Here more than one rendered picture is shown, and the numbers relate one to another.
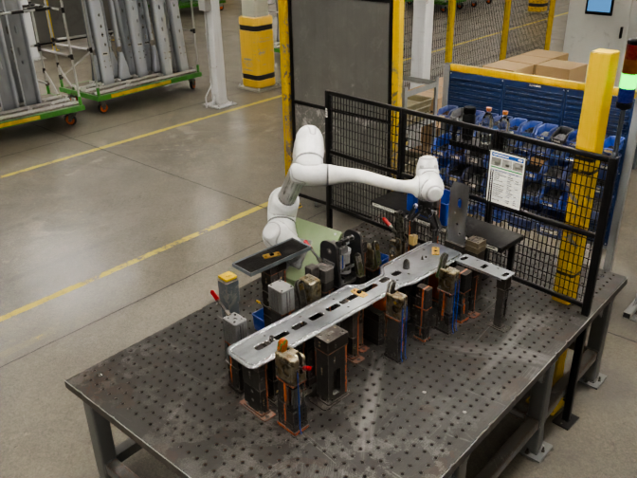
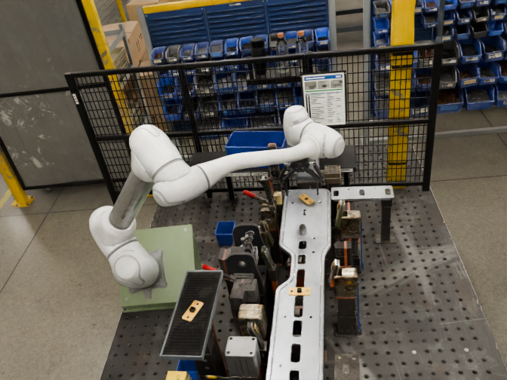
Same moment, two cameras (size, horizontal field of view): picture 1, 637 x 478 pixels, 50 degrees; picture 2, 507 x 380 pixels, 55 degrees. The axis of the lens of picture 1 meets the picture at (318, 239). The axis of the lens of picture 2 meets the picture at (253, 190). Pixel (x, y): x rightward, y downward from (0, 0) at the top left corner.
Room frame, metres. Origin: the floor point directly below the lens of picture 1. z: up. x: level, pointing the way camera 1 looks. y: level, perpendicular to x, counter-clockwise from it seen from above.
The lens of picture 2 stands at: (1.69, 0.63, 2.43)
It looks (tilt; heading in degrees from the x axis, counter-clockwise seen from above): 36 degrees down; 326
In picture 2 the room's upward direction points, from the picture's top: 9 degrees counter-clockwise
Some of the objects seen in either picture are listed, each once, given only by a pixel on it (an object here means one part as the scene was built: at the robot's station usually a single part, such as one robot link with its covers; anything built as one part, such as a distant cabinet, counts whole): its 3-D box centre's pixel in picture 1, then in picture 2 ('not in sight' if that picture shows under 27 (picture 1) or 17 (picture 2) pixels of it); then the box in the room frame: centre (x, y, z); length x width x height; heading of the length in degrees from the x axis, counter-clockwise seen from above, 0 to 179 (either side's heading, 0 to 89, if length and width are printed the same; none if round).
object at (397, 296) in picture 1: (395, 325); (345, 301); (2.60, -0.35, 0.87); 0.12 x 0.09 x 0.35; 43
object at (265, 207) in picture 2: (396, 269); (271, 235); (3.13, -0.41, 0.88); 0.07 x 0.06 x 0.35; 43
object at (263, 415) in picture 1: (255, 381); not in sight; (2.26, 0.27, 0.84); 0.18 x 0.06 x 0.29; 43
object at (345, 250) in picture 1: (342, 280); (252, 282); (2.91, -0.11, 0.94); 0.18 x 0.13 x 0.49; 133
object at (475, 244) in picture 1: (473, 269); (333, 197); (3.10, -0.81, 0.88); 0.08 x 0.08 x 0.36; 43
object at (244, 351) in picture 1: (357, 296); (301, 296); (2.67, -0.17, 1.00); 1.38 x 0.22 x 0.02; 133
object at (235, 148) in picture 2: (435, 203); (258, 149); (3.49, -0.66, 1.09); 0.30 x 0.17 x 0.13; 38
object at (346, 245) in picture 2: (423, 313); (344, 268); (2.75, -0.50, 0.84); 0.11 x 0.08 x 0.29; 43
